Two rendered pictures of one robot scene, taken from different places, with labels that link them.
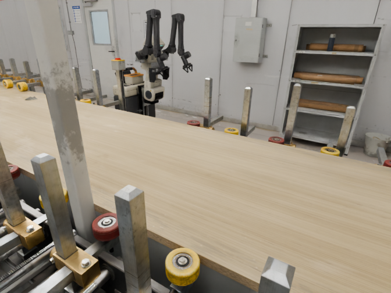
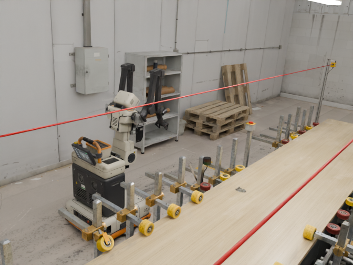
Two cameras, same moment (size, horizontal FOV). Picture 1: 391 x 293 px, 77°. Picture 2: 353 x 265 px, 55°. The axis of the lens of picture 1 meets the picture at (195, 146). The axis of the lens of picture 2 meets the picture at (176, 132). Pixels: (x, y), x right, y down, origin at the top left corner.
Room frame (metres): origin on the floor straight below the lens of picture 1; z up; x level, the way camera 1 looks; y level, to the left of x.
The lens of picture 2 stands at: (2.09, 3.64, 2.11)
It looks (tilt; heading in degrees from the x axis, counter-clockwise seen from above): 19 degrees down; 279
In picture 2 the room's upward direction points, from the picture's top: 4 degrees clockwise
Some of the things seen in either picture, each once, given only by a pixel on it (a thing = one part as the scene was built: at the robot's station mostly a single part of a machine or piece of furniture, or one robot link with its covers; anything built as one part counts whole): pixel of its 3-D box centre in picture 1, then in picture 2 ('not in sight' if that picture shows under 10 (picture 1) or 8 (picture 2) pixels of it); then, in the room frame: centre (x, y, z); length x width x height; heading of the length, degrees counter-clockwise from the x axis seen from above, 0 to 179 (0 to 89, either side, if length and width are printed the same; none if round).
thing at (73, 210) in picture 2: not in sight; (83, 217); (3.35, 1.01, 0.23); 0.41 x 0.02 x 0.08; 150
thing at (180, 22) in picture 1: (180, 35); (130, 84); (3.15, 0.20, 1.40); 0.11 x 0.06 x 0.43; 150
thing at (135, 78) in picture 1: (134, 78); (98, 149); (3.26, 0.81, 0.87); 0.23 x 0.15 x 0.11; 150
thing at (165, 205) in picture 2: (34, 79); (146, 195); (2.57, 1.67, 0.95); 0.50 x 0.04 x 0.04; 150
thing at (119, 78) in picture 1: (122, 100); (247, 152); (1.87, 0.57, 0.93); 0.05 x 0.05 x 0.45; 60
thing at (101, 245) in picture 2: not in sight; (105, 243); (2.66, 2.19, 0.93); 0.09 x 0.08 x 0.09; 150
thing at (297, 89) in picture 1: (289, 129); (296, 125); (1.25, -0.50, 0.94); 0.04 x 0.04 x 0.48; 60
